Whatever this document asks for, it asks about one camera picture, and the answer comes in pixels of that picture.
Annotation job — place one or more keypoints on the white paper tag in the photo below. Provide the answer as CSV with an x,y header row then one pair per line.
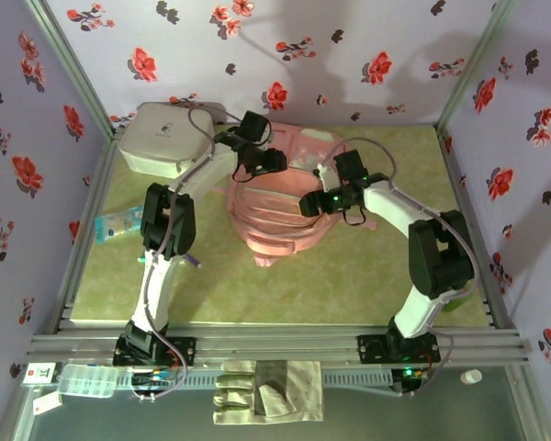
x,y
46,404

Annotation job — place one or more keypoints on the white red label card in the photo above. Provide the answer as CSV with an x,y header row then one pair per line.
x,y
39,373

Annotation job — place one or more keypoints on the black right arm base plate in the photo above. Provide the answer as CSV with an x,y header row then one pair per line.
x,y
369,349

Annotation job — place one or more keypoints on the purple pen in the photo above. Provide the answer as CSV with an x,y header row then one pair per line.
x,y
194,262

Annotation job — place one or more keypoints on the light green plastic item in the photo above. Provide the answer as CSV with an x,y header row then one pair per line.
x,y
457,303

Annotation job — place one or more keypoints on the pink student backpack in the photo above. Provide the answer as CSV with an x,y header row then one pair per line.
x,y
275,206

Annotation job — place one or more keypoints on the beige work glove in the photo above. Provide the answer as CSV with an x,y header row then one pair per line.
x,y
234,395

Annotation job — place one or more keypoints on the clear plastic organizer box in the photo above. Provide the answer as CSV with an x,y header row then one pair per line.
x,y
87,381

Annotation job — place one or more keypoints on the aluminium frame post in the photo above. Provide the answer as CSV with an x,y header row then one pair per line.
x,y
474,69
73,69

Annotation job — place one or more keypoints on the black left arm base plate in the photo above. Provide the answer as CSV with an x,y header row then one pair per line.
x,y
183,351

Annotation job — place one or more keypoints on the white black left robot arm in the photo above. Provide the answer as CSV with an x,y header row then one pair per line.
x,y
206,172

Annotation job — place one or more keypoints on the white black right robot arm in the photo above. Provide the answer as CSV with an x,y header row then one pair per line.
x,y
395,204

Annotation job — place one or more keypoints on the grey cloth strip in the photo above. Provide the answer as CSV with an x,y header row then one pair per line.
x,y
271,381

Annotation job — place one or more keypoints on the white zip storage case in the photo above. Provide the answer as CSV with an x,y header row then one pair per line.
x,y
160,133

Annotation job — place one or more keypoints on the aluminium frame rail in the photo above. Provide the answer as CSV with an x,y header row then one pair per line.
x,y
472,229
275,344
86,229

